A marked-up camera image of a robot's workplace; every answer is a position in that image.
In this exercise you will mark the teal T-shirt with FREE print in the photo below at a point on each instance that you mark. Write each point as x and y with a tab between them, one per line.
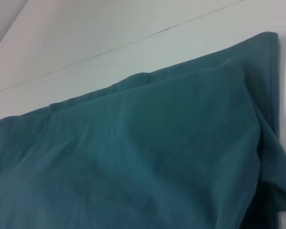
133	155

